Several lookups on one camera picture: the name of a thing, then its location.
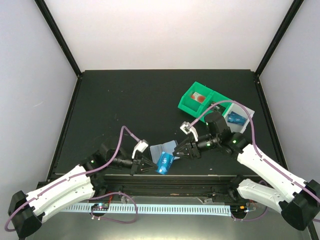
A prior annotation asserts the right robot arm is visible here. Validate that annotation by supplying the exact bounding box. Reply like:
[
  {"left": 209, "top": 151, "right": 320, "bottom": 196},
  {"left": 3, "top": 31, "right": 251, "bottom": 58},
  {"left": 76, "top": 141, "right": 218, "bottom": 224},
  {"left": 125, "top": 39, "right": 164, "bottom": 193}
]
[{"left": 173, "top": 111, "right": 320, "bottom": 231}]

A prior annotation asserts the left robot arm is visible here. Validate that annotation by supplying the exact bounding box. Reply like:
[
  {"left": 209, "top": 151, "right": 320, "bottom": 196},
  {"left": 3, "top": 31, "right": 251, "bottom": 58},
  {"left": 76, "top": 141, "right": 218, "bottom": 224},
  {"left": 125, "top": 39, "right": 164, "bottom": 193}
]
[{"left": 8, "top": 144, "right": 157, "bottom": 239}]

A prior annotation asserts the dark card in bin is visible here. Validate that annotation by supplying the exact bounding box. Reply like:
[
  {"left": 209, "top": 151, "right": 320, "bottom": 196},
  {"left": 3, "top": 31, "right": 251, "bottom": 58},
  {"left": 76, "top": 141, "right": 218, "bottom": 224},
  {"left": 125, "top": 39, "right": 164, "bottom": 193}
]
[{"left": 212, "top": 104, "right": 224, "bottom": 112}]

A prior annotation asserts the blue card in white bin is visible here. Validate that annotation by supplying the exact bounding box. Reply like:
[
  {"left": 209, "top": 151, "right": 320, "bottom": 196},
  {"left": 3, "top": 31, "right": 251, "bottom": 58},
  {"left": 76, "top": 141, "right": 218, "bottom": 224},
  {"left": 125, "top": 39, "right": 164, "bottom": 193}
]
[{"left": 227, "top": 111, "right": 247, "bottom": 126}]

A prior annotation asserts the red card in bin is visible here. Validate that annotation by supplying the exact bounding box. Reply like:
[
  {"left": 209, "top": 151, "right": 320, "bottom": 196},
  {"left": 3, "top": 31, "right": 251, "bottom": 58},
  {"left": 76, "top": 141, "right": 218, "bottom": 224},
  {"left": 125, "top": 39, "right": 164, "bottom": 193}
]
[{"left": 190, "top": 92, "right": 206, "bottom": 104}]

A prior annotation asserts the green plastic bin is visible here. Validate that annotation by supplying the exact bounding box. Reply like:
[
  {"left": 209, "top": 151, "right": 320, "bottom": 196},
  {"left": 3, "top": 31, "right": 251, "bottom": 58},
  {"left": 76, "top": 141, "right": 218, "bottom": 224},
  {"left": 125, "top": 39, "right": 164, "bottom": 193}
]
[
  {"left": 197, "top": 90, "right": 233, "bottom": 123},
  {"left": 178, "top": 81, "right": 215, "bottom": 118}
]

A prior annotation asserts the left controller board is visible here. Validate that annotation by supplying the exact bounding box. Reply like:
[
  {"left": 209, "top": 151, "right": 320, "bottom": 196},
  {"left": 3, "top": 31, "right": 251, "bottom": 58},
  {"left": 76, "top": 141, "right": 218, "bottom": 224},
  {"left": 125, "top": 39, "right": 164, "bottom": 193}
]
[{"left": 91, "top": 203, "right": 109, "bottom": 212}]

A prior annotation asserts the controller board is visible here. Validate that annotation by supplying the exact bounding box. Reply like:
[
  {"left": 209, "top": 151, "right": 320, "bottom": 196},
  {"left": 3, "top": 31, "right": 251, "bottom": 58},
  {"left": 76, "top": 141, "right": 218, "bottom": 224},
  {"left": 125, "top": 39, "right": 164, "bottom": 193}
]
[
  {"left": 91, "top": 203, "right": 109, "bottom": 212},
  {"left": 230, "top": 205, "right": 257, "bottom": 214}
]

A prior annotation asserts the white plastic bin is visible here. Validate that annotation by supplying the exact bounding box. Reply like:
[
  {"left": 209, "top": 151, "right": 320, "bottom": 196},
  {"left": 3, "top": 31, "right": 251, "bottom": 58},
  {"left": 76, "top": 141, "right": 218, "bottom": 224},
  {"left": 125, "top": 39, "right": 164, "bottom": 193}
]
[{"left": 223, "top": 103, "right": 250, "bottom": 134}]

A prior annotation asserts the right controller board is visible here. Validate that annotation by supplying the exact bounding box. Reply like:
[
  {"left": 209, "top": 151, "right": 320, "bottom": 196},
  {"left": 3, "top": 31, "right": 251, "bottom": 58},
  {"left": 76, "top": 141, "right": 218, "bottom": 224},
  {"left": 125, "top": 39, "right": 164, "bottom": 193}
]
[{"left": 230, "top": 205, "right": 257, "bottom": 214}]

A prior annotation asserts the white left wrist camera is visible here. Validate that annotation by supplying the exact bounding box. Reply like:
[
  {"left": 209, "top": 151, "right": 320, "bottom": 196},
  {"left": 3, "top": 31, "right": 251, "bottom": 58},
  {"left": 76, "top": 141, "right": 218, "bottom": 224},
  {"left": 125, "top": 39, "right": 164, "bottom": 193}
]
[{"left": 131, "top": 139, "right": 149, "bottom": 159}]

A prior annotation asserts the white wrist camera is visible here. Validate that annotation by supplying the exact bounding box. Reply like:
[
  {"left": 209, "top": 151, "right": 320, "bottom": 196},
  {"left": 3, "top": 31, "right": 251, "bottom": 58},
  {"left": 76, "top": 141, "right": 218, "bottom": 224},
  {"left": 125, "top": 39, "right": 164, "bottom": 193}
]
[
  {"left": 179, "top": 121, "right": 199, "bottom": 142},
  {"left": 131, "top": 139, "right": 149, "bottom": 159}
]

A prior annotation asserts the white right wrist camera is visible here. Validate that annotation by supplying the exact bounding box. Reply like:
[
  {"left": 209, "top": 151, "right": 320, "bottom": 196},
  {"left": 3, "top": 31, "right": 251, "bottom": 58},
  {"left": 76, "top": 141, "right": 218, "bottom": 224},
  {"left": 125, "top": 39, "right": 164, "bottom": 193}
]
[{"left": 179, "top": 121, "right": 199, "bottom": 142}]

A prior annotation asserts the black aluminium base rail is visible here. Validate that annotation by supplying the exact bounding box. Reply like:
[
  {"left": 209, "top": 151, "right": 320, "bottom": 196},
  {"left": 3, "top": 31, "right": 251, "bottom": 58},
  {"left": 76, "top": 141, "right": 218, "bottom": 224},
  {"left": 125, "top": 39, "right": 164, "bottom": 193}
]
[{"left": 103, "top": 174, "right": 244, "bottom": 201}]

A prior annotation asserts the white slotted cable duct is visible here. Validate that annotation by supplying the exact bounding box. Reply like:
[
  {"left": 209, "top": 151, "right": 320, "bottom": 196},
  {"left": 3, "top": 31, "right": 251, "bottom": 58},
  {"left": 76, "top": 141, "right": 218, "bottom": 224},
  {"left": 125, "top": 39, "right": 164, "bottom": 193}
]
[{"left": 63, "top": 202, "right": 232, "bottom": 217}]

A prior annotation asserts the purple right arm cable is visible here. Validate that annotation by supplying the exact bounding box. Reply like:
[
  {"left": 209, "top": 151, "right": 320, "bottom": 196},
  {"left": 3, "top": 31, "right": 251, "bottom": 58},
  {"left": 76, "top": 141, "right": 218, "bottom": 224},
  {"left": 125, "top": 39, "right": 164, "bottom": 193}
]
[{"left": 189, "top": 100, "right": 320, "bottom": 223}]

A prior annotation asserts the black corner frame post right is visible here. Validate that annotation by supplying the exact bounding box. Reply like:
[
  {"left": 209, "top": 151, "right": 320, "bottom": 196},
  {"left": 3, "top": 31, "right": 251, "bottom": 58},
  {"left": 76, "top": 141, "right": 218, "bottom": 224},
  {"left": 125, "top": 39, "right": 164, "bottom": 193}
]
[{"left": 254, "top": 0, "right": 306, "bottom": 76}]

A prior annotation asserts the black corner frame post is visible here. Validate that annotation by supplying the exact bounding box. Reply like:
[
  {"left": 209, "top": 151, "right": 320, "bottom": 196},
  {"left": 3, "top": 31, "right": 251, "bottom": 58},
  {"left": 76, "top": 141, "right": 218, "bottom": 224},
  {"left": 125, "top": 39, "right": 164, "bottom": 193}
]
[
  {"left": 254, "top": 0, "right": 306, "bottom": 76},
  {"left": 33, "top": 0, "right": 83, "bottom": 79}
]

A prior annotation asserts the black corner frame post left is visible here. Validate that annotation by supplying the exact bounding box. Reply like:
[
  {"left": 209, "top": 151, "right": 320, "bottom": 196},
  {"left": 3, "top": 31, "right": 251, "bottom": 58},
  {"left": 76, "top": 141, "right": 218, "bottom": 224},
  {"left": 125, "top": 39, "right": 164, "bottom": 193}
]
[{"left": 33, "top": 0, "right": 83, "bottom": 79}]

